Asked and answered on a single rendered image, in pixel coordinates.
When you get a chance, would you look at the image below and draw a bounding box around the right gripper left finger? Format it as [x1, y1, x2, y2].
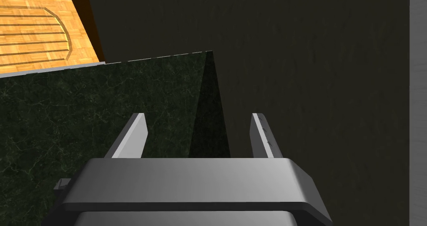
[104, 113, 148, 159]

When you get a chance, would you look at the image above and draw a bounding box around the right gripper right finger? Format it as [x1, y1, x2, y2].
[249, 113, 284, 159]

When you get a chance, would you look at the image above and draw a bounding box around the wooden cupboard door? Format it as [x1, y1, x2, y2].
[0, 0, 101, 69]

